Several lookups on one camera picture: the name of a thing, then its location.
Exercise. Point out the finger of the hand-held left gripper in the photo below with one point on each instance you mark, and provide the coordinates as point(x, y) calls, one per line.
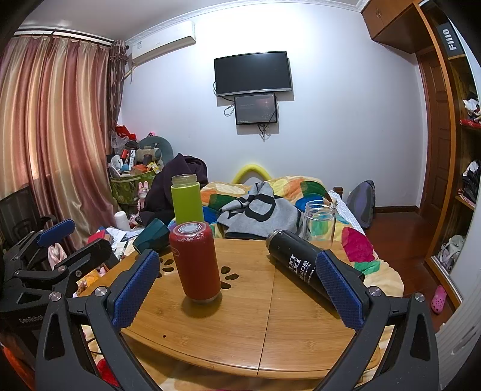
point(94, 255)
point(56, 228)

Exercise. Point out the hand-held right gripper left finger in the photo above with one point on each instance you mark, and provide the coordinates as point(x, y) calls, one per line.
point(135, 289)

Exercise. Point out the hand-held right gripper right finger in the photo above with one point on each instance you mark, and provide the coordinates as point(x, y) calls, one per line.
point(338, 289)

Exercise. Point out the red insulated cup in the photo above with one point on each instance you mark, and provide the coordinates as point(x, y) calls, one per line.
point(195, 263)

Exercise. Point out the black insulated cup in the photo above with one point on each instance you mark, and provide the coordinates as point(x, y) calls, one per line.
point(297, 259)

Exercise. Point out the dark green cup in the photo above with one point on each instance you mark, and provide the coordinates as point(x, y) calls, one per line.
point(152, 238)

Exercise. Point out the clear glass cup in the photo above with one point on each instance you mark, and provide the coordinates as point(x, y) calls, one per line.
point(319, 225)

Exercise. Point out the black mesh chair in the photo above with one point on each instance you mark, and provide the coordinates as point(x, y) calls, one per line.
point(18, 210)

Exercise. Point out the small white bottle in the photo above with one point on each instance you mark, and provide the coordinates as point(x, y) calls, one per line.
point(121, 221)

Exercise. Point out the colourful patchwork blanket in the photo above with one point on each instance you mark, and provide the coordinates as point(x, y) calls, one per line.
point(357, 248)

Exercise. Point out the green storage basket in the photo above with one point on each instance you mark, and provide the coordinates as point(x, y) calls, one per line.
point(127, 188)

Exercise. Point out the pink rabbit toy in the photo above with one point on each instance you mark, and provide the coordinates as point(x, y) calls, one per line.
point(142, 189)

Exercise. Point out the grey backpack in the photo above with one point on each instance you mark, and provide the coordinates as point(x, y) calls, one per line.
point(362, 205)

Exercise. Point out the lime green bottle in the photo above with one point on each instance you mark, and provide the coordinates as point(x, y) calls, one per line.
point(186, 205)

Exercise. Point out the pink clog shoe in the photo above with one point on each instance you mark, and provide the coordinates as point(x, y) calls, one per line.
point(438, 299)

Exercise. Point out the grey patterned scarf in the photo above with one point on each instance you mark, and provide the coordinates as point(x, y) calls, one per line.
point(255, 214)

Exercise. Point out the pink striped curtain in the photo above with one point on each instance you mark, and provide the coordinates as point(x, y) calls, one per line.
point(56, 112)

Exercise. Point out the red paper bag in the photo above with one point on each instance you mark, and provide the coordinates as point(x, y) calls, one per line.
point(123, 131)

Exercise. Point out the light grey bag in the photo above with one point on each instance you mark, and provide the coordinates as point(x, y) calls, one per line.
point(451, 248)

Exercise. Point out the grey plush toy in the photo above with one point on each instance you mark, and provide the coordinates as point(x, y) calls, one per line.
point(154, 150)

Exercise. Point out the dark purple clothing pile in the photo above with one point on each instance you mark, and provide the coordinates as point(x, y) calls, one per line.
point(180, 165)

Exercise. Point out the yellow foam arch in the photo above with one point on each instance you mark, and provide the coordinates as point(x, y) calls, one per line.
point(250, 169)

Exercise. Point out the wooden door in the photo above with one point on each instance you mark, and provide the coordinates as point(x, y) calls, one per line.
point(436, 131)

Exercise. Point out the wooden wardrobe shelves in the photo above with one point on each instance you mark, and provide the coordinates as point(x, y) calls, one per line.
point(456, 112)

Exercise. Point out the white air conditioner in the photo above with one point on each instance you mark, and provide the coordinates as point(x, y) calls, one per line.
point(161, 43)

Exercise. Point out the wooden overhead cabinet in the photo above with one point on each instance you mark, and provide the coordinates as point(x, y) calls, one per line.
point(390, 18)

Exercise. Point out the small wall monitor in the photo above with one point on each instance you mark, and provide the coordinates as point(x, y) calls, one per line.
point(255, 109)

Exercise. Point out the black wall television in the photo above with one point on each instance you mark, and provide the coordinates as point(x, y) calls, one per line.
point(252, 73)

